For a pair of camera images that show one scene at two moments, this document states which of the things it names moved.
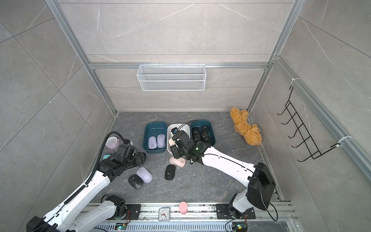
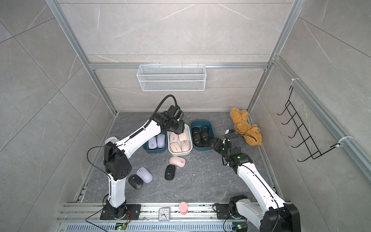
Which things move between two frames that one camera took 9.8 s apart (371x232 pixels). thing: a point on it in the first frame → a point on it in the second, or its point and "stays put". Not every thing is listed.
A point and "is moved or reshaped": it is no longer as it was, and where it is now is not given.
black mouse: x=204 y=128 stays put
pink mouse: x=171 y=142 is moved or reshaped
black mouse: x=196 y=137 stays put
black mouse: x=204 y=136 stays put
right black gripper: x=175 y=151 → x=217 y=144
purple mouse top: x=152 y=142 stays put
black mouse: x=195 y=131 stays put
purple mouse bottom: x=161 y=140 stays put
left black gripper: x=140 y=158 → x=181 y=127
